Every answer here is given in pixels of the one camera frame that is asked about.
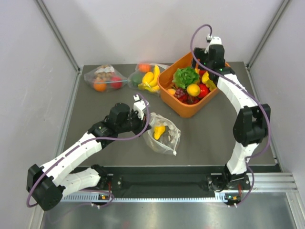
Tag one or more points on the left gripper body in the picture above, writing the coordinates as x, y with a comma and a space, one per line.
136, 124

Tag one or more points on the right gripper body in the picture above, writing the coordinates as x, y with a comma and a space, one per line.
199, 54

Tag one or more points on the fake red strawberry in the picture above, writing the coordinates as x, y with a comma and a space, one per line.
201, 72

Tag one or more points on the fake yellow banana bunch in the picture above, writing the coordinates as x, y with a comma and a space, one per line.
208, 82

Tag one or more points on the fake yellow pear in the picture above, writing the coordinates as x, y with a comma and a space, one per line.
158, 131

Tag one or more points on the polka dot zip bag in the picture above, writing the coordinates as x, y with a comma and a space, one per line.
168, 142

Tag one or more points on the fake red tomato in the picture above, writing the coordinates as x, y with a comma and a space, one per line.
204, 91

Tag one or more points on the fake yellow lemon round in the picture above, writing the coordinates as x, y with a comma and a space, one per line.
193, 90

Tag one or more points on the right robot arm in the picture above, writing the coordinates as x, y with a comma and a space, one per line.
252, 124

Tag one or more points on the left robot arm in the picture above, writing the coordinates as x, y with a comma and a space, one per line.
49, 183

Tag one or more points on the fake green lettuce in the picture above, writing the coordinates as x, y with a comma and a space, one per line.
185, 76

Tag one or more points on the fake red apple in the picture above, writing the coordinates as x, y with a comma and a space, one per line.
116, 82

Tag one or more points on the clear bag with bananas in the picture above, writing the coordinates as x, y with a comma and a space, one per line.
145, 77

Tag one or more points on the fake orange fruit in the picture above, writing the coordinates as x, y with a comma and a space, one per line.
100, 85

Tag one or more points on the clear bag with nuts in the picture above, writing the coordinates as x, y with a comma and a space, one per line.
104, 72

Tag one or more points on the orange plastic bin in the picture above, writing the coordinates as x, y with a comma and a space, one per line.
165, 82

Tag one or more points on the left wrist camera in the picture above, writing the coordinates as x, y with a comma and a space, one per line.
140, 105

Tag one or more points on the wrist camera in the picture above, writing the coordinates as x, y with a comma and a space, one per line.
212, 40
140, 105

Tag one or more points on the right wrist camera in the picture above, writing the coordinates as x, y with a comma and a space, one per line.
212, 40

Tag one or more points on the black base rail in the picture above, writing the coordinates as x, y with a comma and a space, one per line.
155, 182

